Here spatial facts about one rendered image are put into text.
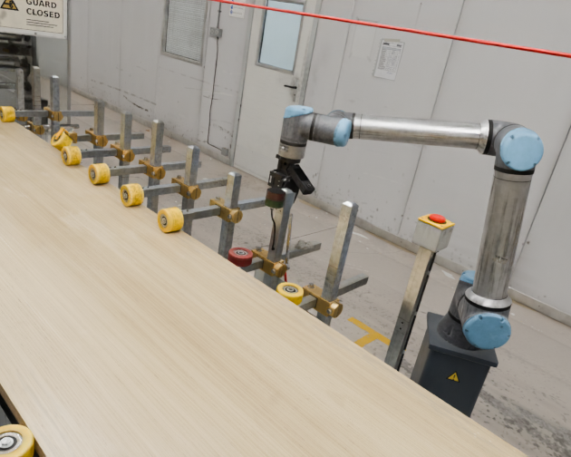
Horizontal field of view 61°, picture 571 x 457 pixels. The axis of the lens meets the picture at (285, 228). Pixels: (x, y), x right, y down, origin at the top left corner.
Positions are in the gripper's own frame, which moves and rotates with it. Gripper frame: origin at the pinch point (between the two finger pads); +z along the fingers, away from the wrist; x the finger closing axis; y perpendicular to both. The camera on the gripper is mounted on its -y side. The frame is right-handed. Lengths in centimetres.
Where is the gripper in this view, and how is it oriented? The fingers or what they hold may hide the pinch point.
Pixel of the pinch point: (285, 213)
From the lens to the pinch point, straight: 169.1
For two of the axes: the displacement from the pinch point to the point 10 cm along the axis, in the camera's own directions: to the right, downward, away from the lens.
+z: -1.7, 9.1, 3.8
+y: -7.1, -3.8, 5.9
